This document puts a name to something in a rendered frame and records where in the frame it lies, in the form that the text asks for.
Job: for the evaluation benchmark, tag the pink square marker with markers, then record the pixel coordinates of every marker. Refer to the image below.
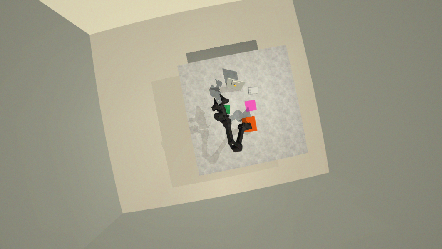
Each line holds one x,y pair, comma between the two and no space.
250,105

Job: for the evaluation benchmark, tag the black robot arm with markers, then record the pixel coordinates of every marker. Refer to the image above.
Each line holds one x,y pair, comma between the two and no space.
226,121

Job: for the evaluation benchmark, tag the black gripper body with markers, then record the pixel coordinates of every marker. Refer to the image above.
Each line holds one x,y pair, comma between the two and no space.
222,104

